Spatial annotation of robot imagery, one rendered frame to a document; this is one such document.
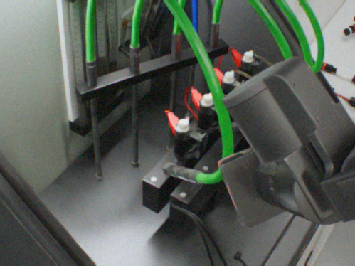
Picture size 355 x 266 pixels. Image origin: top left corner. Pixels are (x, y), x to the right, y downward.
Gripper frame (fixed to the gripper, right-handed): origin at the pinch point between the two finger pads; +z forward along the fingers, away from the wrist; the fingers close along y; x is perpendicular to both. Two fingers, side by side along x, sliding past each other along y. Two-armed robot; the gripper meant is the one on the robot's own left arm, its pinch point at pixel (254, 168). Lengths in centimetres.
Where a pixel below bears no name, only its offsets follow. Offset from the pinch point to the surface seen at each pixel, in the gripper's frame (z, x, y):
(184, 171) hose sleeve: 22.6, 0.4, 4.3
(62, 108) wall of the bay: 56, -17, 18
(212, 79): 6.6, -10.6, -1.0
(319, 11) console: 71, -16, -50
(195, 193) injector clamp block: 40.6, 7.6, 1.8
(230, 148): 9.1, -1.9, -0.3
